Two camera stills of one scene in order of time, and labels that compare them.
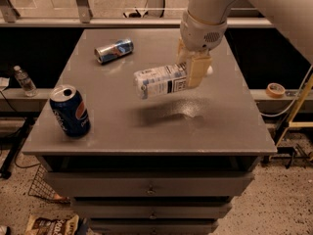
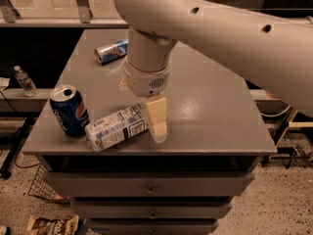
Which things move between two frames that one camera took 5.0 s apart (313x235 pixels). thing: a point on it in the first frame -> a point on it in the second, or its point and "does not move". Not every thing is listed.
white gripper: [200, 33] -> [146, 81]
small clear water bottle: [25, 81] does not move
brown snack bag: [53, 225] does not move
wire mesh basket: [42, 187] does not move
